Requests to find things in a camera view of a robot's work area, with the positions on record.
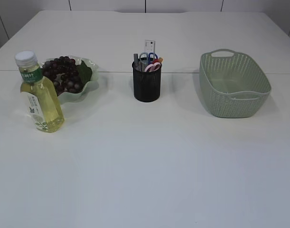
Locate silver glitter pen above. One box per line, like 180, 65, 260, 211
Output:
133, 53, 140, 70

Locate black mesh pen cup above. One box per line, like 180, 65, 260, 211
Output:
132, 62, 161, 103

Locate green woven plastic basket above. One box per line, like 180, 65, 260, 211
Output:
199, 49, 271, 118

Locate yellow tea bottle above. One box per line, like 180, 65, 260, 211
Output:
15, 50, 65, 133

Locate purple artificial grape bunch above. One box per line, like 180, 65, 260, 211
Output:
42, 56, 94, 95

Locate pink purple scissors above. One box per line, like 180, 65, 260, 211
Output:
144, 62, 161, 73

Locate clear plastic ruler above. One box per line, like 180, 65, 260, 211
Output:
145, 40, 156, 53

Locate blue scissors with cap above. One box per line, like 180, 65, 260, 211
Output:
139, 52, 159, 66

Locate pale green wavy plate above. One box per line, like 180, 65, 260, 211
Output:
40, 56, 98, 104

